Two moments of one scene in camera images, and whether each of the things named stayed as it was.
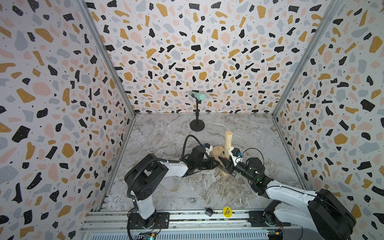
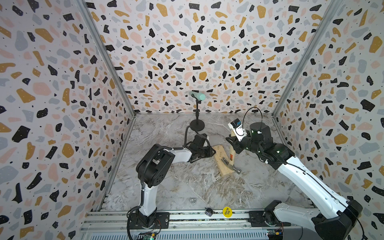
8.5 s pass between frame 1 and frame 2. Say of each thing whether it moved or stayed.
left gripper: moved
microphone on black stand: stayed
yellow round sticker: stayed
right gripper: moved
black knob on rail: stayed
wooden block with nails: stayed
